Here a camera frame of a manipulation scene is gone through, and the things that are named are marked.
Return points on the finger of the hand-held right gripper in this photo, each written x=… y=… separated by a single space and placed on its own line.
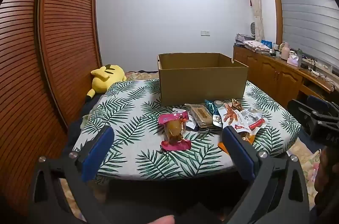
x=317 y=100
x=300 y=110

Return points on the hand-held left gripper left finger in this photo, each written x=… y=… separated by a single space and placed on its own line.
x=98 y=151

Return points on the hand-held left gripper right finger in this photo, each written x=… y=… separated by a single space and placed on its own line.
x=238 y=151

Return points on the silver snack packet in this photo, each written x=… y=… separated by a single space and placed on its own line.
x=218 y=112

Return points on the clear brown cake packet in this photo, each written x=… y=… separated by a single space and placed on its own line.
x=201 y=115

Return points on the teal snack packet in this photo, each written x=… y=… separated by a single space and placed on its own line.
x=209 y=107

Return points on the pink drumstick snack packet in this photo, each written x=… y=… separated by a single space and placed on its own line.
x=173 y=131

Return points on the brown cardboard box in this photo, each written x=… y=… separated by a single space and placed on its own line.
x=201 y=86

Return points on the person's left hand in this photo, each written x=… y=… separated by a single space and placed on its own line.
x=161 y=220

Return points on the orange snack packet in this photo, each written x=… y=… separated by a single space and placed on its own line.
x=249 y=138

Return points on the white power strip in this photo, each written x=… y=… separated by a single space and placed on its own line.
x=315 y=72

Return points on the dark blue blanket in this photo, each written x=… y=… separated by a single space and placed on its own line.
x=79 y=128

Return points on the white red snack packet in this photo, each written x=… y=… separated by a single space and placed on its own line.
x=251 y=118

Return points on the clear chicken feet packet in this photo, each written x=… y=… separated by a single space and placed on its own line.
x=230 y=115

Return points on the leaf print tablecloth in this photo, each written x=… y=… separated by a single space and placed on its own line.
x=127 y=118

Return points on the pink tissue box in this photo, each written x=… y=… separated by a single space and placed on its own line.
x=293 y=60

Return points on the gold wrapped candy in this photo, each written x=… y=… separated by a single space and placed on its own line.
x=236 y=104

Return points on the wooden sideboard cabinet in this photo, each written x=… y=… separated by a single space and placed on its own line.
x=267 y=73

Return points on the green bottle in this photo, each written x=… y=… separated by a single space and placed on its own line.
x=299 y=53

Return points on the dark blue snack packet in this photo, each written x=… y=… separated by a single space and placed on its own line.
x=192 y=125

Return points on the pink bottle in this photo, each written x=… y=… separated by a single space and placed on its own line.
x=285 y=51

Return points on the small blue box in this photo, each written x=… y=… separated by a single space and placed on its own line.
x=266 y=43

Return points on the yellow plush toy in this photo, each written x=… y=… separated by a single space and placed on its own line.
x=106 y=75

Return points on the pile of folded clothes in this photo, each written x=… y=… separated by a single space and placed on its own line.
x=254 y=45

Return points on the grey window blind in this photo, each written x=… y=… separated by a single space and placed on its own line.
x=304 y=14

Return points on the white desk fan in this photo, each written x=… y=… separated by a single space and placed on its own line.
x=253 y=28

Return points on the cream patterned curtain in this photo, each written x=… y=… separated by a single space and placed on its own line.
x=255 y=1

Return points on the wooden window frame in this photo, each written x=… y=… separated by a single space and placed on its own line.
x=274 y=1

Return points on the white wall switch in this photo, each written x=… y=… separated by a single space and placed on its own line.
x=205 y=33

